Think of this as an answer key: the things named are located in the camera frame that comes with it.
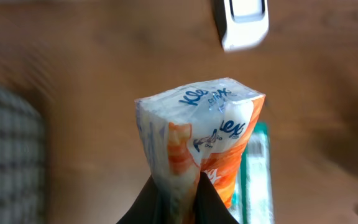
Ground grey plastic basket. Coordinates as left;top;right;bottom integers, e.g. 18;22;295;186
0;86;45;223

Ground white barcode scanner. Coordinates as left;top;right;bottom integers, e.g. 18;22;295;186
210;0;269;52

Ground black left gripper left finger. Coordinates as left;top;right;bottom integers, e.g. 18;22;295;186
117;176;167;224

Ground orange small box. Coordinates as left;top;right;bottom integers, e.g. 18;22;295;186
135;78;265;223

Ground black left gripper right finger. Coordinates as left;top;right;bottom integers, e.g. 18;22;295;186
194;172;238;224

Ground green 3M glove package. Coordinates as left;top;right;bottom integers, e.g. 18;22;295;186
229;122;275;224

